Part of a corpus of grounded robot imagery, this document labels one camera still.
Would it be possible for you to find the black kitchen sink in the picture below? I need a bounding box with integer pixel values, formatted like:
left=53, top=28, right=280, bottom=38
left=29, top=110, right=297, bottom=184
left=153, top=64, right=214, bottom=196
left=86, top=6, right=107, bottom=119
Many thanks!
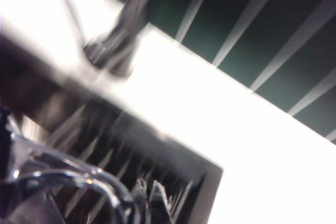
left=0, top=35, right=224, bottom=224

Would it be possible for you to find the clear glass mug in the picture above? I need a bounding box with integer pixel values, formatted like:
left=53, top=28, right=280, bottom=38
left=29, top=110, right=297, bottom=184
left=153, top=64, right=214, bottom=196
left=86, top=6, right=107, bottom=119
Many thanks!
left=0, top=108, right=139, bottom=224

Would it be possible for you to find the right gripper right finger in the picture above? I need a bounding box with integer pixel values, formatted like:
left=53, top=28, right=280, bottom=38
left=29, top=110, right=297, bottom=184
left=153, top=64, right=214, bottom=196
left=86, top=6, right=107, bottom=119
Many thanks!
left=150, top=179, right=174, bottom=224

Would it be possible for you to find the dark metal faucet body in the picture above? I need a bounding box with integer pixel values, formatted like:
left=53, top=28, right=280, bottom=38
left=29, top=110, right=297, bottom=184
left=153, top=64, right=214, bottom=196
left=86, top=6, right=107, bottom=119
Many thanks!
left=83, top=0, right=156, bottom=79

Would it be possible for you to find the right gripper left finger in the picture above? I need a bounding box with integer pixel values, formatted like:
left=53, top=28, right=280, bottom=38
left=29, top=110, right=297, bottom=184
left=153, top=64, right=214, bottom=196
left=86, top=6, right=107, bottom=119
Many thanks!
left=131, top=178, right=150, bottom=224

